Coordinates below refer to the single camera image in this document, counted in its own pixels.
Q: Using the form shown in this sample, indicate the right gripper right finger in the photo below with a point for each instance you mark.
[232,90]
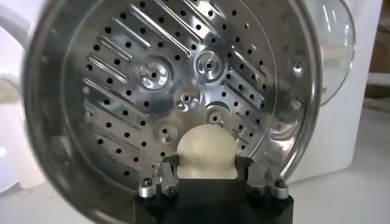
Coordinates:
[256,182]

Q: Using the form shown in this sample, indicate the white round plate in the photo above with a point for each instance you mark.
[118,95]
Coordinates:
[12,137]

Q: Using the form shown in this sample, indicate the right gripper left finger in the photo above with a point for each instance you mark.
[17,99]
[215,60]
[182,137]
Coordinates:
[167,179]

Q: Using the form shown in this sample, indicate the white steamed baozi bun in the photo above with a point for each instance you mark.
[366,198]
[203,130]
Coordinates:
[207,149]

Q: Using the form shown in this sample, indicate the stainless steel steamer basket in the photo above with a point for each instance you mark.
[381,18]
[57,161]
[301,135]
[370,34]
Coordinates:
[122,91]

